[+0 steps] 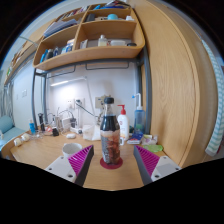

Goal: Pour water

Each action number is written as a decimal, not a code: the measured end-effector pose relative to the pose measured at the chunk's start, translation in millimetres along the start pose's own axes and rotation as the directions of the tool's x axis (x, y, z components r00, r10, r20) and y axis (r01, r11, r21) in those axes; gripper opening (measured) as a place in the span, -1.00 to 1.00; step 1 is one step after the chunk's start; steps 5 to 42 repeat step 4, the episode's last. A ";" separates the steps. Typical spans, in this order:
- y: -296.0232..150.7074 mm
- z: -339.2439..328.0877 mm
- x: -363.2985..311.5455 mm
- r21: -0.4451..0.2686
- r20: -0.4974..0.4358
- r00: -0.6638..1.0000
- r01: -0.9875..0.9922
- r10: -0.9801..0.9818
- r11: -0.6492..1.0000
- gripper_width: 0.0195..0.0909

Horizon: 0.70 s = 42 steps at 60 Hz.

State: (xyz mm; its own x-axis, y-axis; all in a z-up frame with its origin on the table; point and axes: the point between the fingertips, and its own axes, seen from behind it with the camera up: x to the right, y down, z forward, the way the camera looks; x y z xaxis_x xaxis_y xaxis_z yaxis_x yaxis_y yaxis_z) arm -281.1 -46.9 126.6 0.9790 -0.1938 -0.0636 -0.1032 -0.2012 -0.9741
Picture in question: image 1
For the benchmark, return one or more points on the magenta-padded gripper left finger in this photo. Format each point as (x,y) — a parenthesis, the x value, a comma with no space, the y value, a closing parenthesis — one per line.
(61,168)

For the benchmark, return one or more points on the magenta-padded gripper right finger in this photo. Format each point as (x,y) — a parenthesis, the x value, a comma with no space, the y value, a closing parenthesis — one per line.
(164,167)

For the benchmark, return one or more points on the dark cola bottle black cap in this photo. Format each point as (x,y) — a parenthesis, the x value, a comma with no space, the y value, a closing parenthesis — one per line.
(110,133)

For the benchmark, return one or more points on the white speckled cup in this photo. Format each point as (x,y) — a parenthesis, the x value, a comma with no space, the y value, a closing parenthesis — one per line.
(71,150)

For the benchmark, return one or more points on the green packet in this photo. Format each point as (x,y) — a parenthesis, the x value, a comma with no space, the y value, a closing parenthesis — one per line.
(153,148)

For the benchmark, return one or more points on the small white oval object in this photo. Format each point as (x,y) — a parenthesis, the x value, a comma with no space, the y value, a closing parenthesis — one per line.
(71,136)

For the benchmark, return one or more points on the white power adapter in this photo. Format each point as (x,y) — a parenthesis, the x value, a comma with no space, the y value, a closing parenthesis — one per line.
(66,123)

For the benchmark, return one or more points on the white crumpled bag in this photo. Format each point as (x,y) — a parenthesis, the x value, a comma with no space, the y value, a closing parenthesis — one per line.
(90,132)

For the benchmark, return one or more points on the small white desk clock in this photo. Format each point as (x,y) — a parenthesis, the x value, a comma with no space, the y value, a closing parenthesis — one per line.
(122,141)

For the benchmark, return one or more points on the small blue bottle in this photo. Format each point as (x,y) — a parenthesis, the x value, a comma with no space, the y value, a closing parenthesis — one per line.
(32,128)

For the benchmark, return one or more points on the slim black bottle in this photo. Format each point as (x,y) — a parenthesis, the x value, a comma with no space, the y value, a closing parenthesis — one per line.
(41,122)

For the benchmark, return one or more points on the flat round red coaster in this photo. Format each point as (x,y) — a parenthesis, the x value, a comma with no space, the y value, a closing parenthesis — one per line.
(111,166)

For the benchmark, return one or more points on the blue squeeze bottle bent spout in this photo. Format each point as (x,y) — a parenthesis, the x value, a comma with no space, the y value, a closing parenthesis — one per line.
(139,120)

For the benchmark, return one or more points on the white pump bottle red top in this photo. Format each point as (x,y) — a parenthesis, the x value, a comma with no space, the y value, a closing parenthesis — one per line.
(123,125)

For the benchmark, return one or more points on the teal chair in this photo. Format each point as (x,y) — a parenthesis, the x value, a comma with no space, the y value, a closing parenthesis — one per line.
(6,128)

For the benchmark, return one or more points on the wooden robot figure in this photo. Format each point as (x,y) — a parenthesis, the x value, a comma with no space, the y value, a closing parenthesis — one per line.
(99,102)

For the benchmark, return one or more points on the green striped towel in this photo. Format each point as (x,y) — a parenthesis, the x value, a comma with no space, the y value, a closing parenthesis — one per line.
(216,110)

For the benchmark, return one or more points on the white bar lamp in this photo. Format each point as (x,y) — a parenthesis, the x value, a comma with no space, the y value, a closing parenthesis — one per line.
(66,82)

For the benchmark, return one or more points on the wooden shelf unit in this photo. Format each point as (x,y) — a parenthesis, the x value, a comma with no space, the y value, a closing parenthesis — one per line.
(96,53)

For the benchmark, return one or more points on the grey metal shelf frame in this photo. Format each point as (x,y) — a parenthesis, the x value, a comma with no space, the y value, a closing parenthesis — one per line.
(147,96)

